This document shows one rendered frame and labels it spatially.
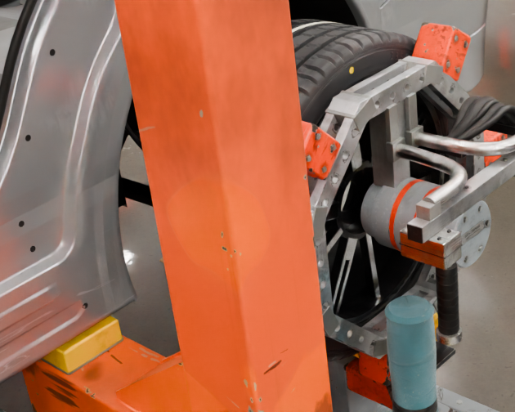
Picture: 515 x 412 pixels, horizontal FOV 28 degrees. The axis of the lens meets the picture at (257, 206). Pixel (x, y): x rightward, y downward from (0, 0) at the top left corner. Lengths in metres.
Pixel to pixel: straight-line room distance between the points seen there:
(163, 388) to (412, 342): 0.47
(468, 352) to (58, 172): 1.55
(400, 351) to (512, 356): 1.13
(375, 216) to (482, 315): 1.30
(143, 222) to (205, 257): 2.49
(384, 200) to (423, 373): 0.32
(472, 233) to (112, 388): 0.71
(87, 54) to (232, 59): 0.59
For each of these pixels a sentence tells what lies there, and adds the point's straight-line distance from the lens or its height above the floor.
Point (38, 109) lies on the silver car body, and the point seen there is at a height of 1.18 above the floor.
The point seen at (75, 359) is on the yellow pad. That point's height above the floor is 0.70.
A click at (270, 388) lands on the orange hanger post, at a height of 0.87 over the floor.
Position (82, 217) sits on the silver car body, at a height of 0.97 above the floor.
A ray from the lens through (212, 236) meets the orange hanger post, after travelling 1.37.
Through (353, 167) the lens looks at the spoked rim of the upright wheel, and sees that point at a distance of 1.97.
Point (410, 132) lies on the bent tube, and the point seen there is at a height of 1.02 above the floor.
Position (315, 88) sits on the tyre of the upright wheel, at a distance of 1.80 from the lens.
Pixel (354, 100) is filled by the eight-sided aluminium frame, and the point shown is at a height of 1.12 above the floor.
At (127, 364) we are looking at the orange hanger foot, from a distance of 1.95.
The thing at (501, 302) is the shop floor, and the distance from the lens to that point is 3.23.
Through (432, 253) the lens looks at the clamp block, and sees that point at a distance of 1.68.
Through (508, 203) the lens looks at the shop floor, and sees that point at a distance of 3.77.
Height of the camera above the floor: 1.80
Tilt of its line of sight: 28 degrees down
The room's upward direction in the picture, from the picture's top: 8 degrees counter-clockwise
